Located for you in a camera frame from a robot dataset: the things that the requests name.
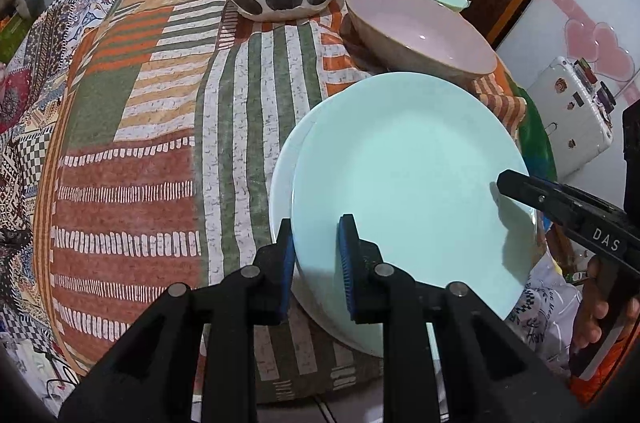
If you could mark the patterned quilt with checkered border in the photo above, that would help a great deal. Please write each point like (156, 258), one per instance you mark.
(30, 128)

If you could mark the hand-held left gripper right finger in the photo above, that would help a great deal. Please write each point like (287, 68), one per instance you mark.
(346, 263)

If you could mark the pink bowl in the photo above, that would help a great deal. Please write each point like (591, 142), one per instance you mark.
(415, 23)

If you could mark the white printed plastic bag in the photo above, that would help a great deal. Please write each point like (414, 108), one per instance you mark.
(540, 308)

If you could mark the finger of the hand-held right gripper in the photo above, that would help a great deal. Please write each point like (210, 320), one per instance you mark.
(540, 198)

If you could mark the person's right hand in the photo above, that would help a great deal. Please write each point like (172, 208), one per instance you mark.
(590, 308)

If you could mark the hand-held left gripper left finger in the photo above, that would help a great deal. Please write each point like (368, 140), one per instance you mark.
(287, 273)

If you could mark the white plate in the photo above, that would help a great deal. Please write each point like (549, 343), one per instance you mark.
(281, 198)

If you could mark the striped patchwork blanket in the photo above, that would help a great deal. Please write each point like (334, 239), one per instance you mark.
(150, 113)

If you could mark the green box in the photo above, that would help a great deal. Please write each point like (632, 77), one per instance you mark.
(7, 38)

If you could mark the white case with stickers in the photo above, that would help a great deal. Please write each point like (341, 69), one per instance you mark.
(560, 118)

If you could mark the mint green plate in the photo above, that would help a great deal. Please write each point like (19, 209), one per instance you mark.
(415, 183)

